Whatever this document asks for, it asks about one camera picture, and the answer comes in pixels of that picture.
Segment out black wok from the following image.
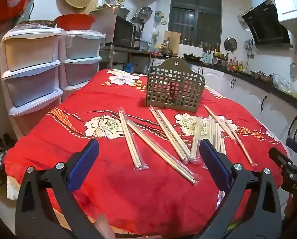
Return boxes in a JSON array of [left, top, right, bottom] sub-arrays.
[[182, 53, 203, 63]]

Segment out row of spice jars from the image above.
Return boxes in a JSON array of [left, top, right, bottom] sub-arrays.
[[180, 38, 221, 53]]

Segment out dark basket with shoes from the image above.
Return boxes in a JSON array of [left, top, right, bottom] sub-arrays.
[[0, 133, 17, 188]]

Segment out clear plastic bag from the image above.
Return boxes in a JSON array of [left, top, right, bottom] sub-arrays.
[[272, 74, 294, 93]]

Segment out hanging green packets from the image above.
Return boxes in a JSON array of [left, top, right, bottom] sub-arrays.
[[155, 11, 169, 26]]

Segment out group of condiment bottles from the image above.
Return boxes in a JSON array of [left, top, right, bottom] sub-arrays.
[[227, 57, 246, 72]]

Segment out white lower kitchen cabinets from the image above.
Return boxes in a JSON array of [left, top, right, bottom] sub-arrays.
[[150, 57, 297, 155]]

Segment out black blender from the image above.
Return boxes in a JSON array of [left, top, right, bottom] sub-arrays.
[[131, 17, 145, 49]]

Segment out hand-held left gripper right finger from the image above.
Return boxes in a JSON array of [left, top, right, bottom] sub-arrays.
[[193, 139, 282, 239]]

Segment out group of metal pots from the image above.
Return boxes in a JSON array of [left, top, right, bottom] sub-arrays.
[[250, 70, 274, 83]]

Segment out wooden cutting board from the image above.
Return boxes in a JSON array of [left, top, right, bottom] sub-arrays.
[[163, 31, 181, 55]]

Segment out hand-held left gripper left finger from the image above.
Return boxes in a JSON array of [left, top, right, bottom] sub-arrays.
[[15, 139, 100, 239]]

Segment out metal baking tray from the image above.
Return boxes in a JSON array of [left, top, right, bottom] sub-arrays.
[[90, 6, 130, 20]]

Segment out metal shelf table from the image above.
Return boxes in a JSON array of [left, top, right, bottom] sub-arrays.
[[99, 44, 152, 74]]

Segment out silver microwave oven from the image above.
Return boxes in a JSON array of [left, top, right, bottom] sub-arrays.
[[112, 15, 137, 49]]

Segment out dark kitchen window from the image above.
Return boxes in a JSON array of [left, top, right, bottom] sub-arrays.
[[168, 0, 223, 48]]

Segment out hanging metal pot lid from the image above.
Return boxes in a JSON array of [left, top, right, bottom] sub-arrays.
[[224, 37, 238, 53]]

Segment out red plastic basin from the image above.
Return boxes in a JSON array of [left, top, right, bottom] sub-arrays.
[[55, 14, 95, 31]]

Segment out white knife rack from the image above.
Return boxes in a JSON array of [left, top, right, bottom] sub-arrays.
[[202, 52, 214, 64]]

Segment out white plastic drawer tower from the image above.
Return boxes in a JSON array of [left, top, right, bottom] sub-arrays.
[[62, 30, 106, 97], [1, 28, 64, 136]]

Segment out black range hood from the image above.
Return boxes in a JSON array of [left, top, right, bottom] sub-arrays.
[[238, 0, 294, 48]]

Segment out person's leg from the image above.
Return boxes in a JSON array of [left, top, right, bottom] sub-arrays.
[[94, 213, 117, 239]]

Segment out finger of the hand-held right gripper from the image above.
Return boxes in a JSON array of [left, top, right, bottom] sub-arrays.
[[286, 137, 297, 166], [268, 147, 295, 172]]

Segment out red floral tablecloth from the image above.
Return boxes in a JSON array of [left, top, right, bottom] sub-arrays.
[[3, 68, 290, 237]]

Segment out wooden chopstick pair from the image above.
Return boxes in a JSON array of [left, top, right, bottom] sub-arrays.
[[118, 110, 148, 170], [127, 120, 202, 185], [208, 119, 227, 156], [149, 108, 191, 164], [224, 121, 257, 167], [204, 105, 237, 141], [190, 117, 207, 164]]

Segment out perforated metal utensil holder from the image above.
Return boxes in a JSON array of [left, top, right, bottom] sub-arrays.
[[144, 57, 206, 112]]

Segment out brown wicker basket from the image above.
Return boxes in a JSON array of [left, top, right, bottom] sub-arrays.
[[18, 20, 58, 28]]

